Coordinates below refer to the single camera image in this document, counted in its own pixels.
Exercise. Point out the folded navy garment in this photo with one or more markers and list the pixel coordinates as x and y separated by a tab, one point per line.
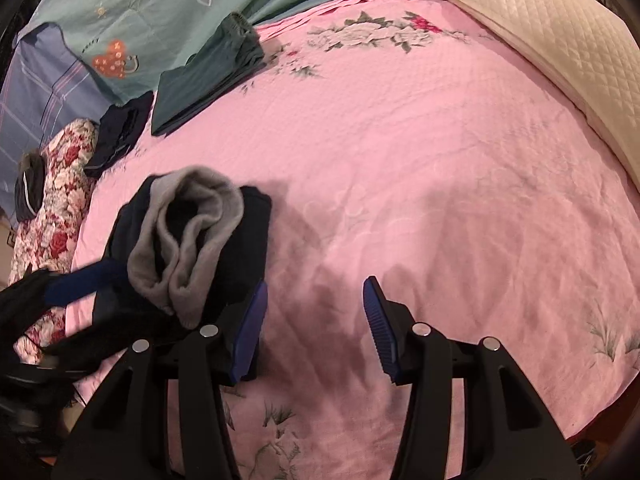
120	130

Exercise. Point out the teal heart-print sheet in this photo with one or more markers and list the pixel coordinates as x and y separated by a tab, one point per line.
150	10

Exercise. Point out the navy pants with grey waistband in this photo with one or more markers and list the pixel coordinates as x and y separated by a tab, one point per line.
245	240

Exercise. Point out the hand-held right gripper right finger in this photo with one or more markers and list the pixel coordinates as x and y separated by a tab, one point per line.
380	330

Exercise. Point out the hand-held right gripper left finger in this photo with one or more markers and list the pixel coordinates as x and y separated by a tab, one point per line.
250	330

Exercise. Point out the cream quilted pillow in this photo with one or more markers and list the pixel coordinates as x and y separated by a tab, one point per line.
560	45

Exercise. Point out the blue plaid sheet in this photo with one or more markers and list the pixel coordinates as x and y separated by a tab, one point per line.
40	90

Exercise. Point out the pink floral bed sheet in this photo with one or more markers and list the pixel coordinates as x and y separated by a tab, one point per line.
425	185

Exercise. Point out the red floral quilt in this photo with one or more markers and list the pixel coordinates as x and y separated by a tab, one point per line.
60	200

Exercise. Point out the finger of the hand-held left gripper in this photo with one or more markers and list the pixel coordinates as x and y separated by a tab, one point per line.
85	280

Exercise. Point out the folded dark green pants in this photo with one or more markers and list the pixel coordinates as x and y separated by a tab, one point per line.
200	80

